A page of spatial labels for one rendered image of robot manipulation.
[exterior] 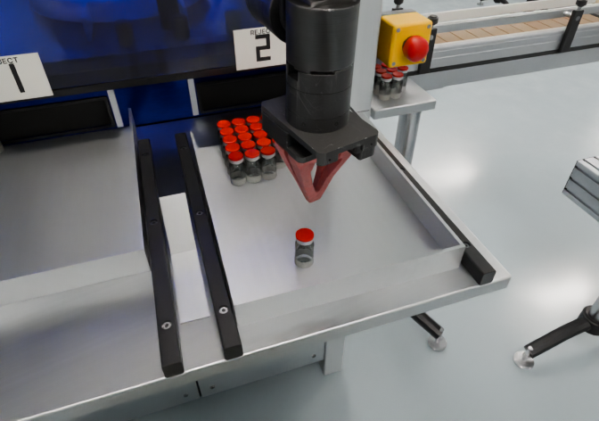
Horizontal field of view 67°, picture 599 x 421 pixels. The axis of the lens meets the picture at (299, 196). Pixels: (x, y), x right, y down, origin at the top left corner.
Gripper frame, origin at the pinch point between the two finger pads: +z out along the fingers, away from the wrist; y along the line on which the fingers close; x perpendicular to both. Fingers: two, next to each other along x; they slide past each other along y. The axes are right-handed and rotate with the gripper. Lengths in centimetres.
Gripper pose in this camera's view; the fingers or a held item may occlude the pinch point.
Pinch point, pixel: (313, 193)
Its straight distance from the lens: 46.9
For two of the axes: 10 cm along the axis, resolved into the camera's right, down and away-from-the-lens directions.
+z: -0.2, 7.6, 6.5
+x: -8.4, 3.4, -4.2
